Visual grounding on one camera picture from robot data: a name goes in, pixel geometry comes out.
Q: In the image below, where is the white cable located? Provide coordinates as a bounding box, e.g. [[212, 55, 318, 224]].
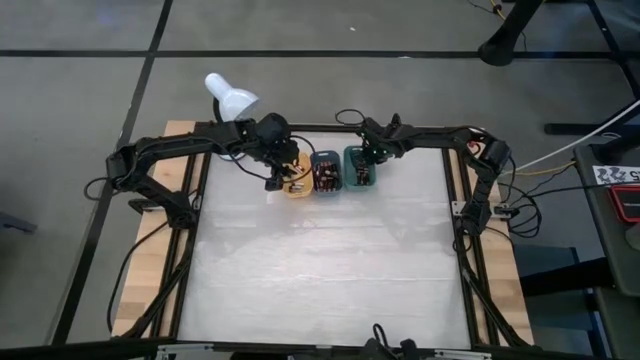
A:
[[508, 98, 640, 175]]

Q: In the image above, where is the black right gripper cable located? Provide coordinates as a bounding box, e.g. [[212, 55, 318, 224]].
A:
[[333, 108, 369, 127]]

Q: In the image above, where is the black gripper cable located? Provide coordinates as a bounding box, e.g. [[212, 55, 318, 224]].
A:
[[333, 108, 369, 127], [214, 134, 317, 184]]

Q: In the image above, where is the black overhead crossbar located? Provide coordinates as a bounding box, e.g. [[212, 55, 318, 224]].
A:
[[0, 338, 640, 360]]

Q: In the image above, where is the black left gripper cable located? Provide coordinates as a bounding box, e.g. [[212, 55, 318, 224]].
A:
[[214, 134, 317, 184]]

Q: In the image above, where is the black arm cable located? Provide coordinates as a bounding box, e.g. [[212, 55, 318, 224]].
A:
[[497, 179, 619, 240], [83, 174, 169, 335]]

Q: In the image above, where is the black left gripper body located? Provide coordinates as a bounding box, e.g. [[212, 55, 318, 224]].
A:
[[251, 112, 302, 167]]

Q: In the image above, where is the black stand pole with base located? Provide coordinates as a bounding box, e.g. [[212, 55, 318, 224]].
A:
[[477, 0, 546, 68]]

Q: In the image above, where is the dark equipment cart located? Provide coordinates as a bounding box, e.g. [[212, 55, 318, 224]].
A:
[[572, 143, 640, 360]]

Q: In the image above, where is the red framed device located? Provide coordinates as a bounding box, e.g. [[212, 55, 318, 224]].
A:
[[608, 183, 640, 225]]

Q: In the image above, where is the teal plastic bin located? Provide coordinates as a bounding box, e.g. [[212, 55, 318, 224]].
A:
[[343, 145, 379, 193]]

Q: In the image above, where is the black table leg frame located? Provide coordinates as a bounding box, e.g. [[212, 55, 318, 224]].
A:
[[543, 0, 640, 137]]

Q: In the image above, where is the white fiducial marker label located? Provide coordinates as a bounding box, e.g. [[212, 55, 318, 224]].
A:
[[592, 164, 640, 187]]

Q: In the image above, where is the white desk lamp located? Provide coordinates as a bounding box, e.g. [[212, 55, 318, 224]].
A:
[[203, 72, 261, 162]]

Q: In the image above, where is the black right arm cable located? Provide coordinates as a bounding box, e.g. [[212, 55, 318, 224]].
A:
[[497, 179, 619, 240]]

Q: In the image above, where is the yellow right arm cable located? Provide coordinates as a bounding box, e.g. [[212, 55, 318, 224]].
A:
[[509, 160, 577, 178]]

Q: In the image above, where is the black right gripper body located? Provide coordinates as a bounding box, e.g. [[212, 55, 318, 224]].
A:
[[359, 118, 405, 162]]

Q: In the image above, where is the yellow plastic bin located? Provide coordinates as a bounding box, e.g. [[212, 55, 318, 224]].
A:
[[282, 151, 315, 200]]

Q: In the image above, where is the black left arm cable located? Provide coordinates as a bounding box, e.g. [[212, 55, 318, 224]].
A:
[[83, 174, 169, 335]]

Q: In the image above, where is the slate blue plastic bin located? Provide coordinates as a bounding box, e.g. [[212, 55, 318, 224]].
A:
[[309, 149, 345, 197]]

